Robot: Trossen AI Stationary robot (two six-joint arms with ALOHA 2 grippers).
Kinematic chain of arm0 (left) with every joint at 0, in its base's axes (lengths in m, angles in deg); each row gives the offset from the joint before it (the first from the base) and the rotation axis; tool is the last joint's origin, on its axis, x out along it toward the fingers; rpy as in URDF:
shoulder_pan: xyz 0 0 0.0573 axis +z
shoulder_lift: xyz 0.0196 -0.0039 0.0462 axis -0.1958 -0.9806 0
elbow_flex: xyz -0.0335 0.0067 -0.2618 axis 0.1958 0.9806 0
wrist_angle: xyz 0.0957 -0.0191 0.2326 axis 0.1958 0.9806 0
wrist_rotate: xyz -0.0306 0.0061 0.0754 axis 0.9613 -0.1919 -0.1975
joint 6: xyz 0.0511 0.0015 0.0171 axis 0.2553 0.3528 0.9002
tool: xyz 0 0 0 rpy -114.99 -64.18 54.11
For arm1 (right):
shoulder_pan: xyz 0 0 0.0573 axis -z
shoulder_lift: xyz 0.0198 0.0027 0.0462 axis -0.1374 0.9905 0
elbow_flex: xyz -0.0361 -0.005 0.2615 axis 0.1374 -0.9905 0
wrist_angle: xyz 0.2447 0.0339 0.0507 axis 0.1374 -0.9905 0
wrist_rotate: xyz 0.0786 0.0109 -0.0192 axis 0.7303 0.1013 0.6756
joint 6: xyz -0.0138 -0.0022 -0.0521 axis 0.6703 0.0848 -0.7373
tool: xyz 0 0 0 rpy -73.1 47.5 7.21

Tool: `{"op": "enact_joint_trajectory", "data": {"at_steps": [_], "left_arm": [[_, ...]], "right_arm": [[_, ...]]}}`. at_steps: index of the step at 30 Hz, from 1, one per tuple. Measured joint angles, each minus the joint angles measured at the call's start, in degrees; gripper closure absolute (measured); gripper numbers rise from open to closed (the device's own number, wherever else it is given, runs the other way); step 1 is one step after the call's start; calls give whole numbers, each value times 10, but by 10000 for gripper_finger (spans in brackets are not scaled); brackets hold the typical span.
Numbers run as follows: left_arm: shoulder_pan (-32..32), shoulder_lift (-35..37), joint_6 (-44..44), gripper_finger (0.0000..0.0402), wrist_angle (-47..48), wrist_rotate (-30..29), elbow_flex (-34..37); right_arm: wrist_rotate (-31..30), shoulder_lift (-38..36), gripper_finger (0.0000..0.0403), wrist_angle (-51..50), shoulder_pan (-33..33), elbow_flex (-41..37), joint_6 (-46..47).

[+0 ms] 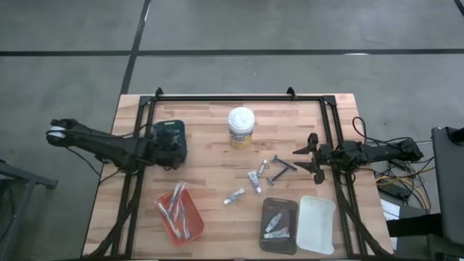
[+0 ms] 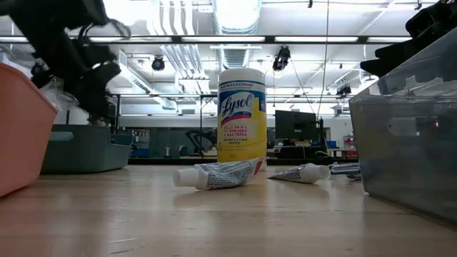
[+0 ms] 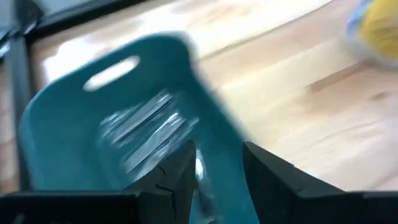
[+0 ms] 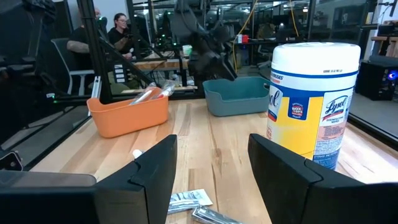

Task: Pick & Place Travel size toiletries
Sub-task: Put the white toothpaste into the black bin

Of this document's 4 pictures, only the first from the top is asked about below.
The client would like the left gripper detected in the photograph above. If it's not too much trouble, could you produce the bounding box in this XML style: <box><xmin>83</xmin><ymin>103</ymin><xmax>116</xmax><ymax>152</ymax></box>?
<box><xmin>146</xmin><ymin>123</ymin><xmax>184</xmax><ymax>170</ymax></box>

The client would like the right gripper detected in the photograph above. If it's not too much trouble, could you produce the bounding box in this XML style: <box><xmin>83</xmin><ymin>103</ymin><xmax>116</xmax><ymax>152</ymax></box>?
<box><xmin>292</xmin><ymin>132</ymin><xmax>333</xmax><ymax>185</ymax></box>

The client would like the teal plastic bin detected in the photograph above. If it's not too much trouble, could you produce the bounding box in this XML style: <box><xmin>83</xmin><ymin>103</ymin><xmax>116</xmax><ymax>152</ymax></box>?
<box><xmin>149</xmin><ymin>118</ymin><xmax>189</xmax><ymax>170</ymax></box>

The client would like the green toothbrush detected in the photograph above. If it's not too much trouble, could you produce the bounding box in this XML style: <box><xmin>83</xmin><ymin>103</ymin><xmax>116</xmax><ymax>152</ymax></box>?
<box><xmin>167</xmin><ymin>181</ymin><xmax>188</xmax><ymax>215</ymax></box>

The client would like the small white toothpaste tube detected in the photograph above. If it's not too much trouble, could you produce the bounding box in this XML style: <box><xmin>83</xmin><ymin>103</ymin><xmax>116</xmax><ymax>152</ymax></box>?
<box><xmin>264</xmin><ymin>212</ymin><xmax>283</xmax><ymax>233</ymax></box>

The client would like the blue toothbrush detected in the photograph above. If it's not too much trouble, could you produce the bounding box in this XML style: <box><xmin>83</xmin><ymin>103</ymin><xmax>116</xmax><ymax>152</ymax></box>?
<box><xmin>179</xmin><ymin>204</ymin><xmax>192</xmax><ymax>240</ymax></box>

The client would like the orange plastic bin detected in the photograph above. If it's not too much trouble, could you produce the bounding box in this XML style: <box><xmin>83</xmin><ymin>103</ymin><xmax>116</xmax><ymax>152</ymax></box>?
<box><xmin>154</xmin><ymin>186</ymin><xmax>205</xmax><ymax>249</ymax></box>

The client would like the red-ended toothpaste tube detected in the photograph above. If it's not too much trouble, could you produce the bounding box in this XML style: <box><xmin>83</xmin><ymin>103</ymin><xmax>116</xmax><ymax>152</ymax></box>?
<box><xmin>263</xmin><ymin>227</ymin><xmax>291</xmax><ymax>240</ymax></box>
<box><xmin>223</xmin><ymin>187</ymin><xmax>247</xmax><ymax>206</ymax></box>

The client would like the purple-printed toothpaste tube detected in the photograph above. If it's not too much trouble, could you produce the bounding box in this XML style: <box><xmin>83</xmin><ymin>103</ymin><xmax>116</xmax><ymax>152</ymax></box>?
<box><xmin>247</xmin><ymin>170</ymin><xmax>262</xmax><ymax>194</ymax></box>

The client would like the grey translucent plastic bin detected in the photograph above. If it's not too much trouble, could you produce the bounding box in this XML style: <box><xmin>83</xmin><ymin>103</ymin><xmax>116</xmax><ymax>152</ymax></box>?
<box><xmin>258</xmin><ymin>196</ymin><xmax>299</xmax><ymax>256</ymax></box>

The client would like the white plastic bin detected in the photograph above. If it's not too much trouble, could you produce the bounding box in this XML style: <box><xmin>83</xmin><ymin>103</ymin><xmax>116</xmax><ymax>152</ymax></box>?
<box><xmin>295</xmin><ymin>195</ymin><xmax>337</xmax><ymax>256</ymax></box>

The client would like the Lysol wipes canister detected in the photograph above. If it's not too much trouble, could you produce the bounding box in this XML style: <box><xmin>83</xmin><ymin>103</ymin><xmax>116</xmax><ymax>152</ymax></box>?
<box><xmin>227</xmin><ymin>106</ymin><xmax>256</xmax><ymax>150</ymax></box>

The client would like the black power brick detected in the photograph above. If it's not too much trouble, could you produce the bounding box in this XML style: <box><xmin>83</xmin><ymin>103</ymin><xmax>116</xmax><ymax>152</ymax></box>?
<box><xmin>376</xmin><ymin>183</ymin><xmax>413</xmax><ymax>200</ymax></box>

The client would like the white paper sheet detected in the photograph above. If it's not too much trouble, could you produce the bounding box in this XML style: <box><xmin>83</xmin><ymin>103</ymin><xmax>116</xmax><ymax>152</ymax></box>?
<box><xmin>380</xmin><ymin>198</ymin><xmax>402</xmax><ymax>222</ymax></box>

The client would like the grey metal stand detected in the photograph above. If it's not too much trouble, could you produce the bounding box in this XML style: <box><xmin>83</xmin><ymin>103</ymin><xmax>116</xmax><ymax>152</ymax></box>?
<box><xmin>0</xmin><ymin>158</ymin><xmax>59</xmax><ymax>261</ymax></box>

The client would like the black equipment case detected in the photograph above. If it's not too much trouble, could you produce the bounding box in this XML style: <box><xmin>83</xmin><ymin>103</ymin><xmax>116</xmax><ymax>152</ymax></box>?
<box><xmin>430</xmin><ymin>125</ymin><xmax>464</xmax><ymax>249</ymax></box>

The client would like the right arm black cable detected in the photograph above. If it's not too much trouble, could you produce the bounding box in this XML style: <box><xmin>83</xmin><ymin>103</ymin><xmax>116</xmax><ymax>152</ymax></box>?
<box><xmin>352</xmin><ymin>115</ymin><xmax>368</xmax><ymax>146</ymax></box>

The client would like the yellow floor cable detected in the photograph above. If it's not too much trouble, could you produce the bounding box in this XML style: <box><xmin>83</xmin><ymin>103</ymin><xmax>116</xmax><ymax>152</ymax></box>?
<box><xmin>375</xmin><ymin>166</ymin><xmax>436</xmax><ymax>211</ymax></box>

